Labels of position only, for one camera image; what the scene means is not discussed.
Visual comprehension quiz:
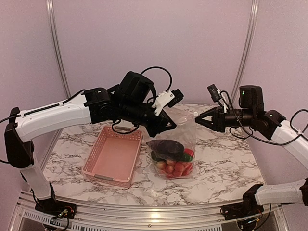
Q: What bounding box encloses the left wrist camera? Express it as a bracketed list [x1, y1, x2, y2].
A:
[152, 89, 184, 116]

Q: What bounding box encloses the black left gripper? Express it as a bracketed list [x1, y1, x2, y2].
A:
[120, 99, 177, 138]

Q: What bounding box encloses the red lychee fruit bunch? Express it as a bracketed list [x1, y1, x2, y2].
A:
[155, 161, 185, 178]

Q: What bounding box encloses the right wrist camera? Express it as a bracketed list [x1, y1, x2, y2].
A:
[207, 84, 229, 113]

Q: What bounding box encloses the aluminium corner post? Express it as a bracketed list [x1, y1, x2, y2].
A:
[231, 0, 259, 101]
[46, 0, 71, 97]

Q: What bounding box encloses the aluminium front frame rail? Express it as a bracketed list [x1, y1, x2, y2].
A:
[8, 191, 289, 231]

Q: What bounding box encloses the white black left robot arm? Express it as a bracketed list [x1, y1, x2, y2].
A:
[4, 71, 183, 214]

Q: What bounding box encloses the green toy cucumber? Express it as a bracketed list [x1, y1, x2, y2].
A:
[151, 153, 193, 162]

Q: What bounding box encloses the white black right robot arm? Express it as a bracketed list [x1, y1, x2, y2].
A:
[195, 84, 308, 219]

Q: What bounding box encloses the dark purple toy eggplant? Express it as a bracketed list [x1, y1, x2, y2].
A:
[146, 139, 184, 160]

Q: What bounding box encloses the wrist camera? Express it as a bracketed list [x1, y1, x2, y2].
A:
[152, 89, 184, 116]
[207, 84, 229, 113]

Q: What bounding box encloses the left aluminium corner post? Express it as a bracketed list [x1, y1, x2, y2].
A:
[46, 0, 71, 97]

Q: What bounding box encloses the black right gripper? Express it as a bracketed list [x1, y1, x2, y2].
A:
[195, 105, 255, 133]

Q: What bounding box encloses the pink perforated plastic basket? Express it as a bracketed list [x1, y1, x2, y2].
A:
[82, 126, 142, 188]

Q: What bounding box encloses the right aluminium corner post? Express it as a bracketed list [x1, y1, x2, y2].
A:
[231, 0, 259, 101]

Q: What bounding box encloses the red toy tomato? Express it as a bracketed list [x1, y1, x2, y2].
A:
[184, 148, 194, 157]

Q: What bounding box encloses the clear zip top bag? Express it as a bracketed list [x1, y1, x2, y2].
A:
[144, 108, 197, 180]

